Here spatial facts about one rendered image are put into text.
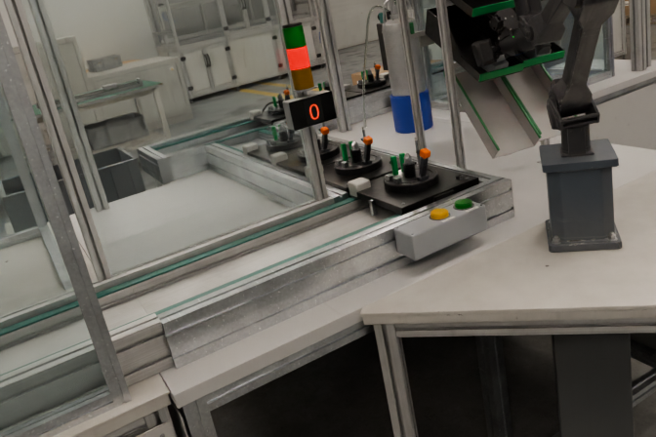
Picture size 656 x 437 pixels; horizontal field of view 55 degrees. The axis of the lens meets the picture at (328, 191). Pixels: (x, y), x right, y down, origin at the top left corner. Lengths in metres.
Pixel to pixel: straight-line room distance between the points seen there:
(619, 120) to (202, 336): 2.19
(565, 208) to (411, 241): 0.33
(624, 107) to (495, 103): 1.29
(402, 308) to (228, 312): 0.34
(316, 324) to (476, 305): 0.32
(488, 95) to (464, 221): 0.49
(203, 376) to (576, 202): 0.83
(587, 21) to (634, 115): 1.82
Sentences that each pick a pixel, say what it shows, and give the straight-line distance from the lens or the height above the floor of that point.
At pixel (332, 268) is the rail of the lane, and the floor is 0.93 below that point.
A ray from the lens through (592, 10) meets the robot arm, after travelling 1.27.
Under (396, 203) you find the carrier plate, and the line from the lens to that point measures 1.53.
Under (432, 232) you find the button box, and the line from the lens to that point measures 1.40.
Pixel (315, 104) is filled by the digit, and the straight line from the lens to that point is 1.58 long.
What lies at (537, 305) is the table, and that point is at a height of 0.86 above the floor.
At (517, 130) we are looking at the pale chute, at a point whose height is 1.03.
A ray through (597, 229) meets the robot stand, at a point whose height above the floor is 0.90.
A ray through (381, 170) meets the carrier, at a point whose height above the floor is 0.97.
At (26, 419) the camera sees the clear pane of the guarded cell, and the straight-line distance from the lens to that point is 1.25.
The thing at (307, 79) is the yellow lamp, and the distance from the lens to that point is 1.56.
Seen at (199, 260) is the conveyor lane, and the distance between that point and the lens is 1.53.
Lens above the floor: 1.51
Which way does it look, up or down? 18 degrees down
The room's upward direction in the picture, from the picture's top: 11 degrees counter-clockwise
